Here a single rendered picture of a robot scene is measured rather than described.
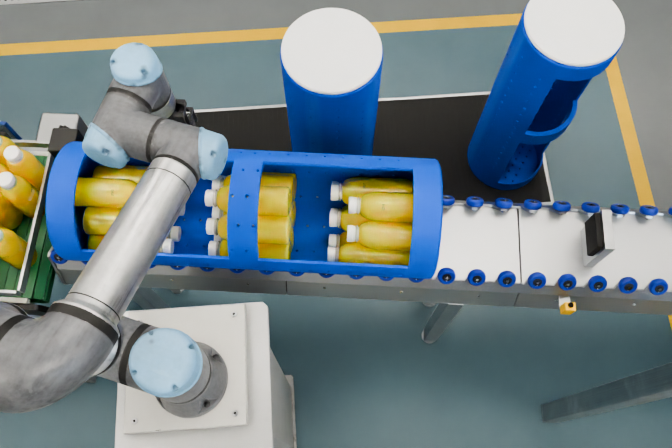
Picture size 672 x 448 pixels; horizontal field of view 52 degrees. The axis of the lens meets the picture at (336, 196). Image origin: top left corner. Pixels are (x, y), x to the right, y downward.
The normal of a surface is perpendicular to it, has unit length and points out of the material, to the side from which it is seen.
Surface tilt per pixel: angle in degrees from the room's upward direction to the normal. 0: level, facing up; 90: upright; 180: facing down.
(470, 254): 0
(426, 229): 31
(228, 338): 3
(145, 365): 5
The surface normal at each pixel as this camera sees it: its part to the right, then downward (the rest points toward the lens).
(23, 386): 0.32, 0.26
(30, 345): 0.22, -0.59
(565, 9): 0.00, -0.37
